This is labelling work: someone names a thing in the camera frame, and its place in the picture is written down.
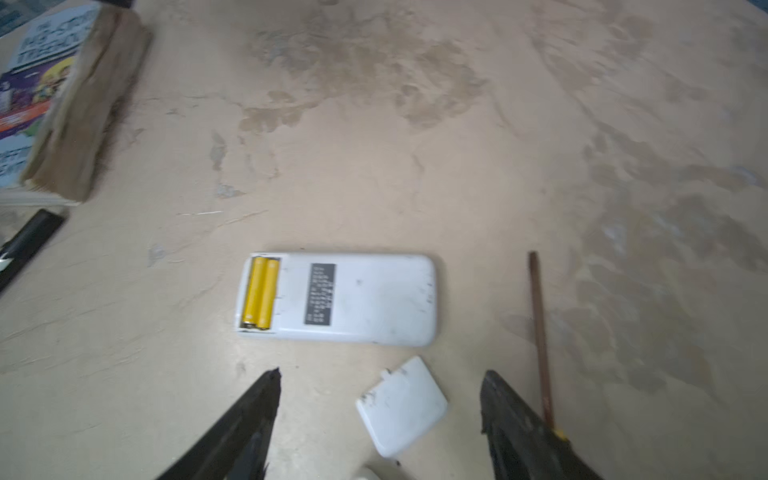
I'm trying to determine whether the yellow battery one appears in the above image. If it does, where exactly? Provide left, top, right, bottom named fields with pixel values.
left=242, top=257, right=267, bottom=328

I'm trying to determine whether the yellow battery two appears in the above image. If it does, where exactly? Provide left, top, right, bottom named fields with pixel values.
left=256, top=258, right=280, bottom=331

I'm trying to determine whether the black marker pen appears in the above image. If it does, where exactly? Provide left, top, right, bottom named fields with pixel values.
left=1, top=209, right=66, bottom=292

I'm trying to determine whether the colourful paperback book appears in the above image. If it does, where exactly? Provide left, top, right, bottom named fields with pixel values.
left=1, top=1, right=150, bottom=206

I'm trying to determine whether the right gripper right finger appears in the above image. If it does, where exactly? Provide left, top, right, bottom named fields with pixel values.
left=480, top=370, right=601, bottom=480

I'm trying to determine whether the white remote with red buttons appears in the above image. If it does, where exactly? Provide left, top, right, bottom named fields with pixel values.
left=234, top=251, right=438, bottom=347

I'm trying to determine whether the black yellow handled screwdriver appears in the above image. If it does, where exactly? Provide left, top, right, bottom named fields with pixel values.
left=527, top=251, right=570, bottom=444

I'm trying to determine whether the white battery cover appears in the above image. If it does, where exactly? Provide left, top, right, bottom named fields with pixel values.
left=355, top=356, right=448, bottom=458

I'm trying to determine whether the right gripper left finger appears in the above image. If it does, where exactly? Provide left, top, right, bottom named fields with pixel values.
left=160, top=369, right=281, bottom=479

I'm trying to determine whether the white remote with green buttons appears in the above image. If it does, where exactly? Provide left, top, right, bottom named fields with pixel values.
left=351, top=466, right=381, bottom=480

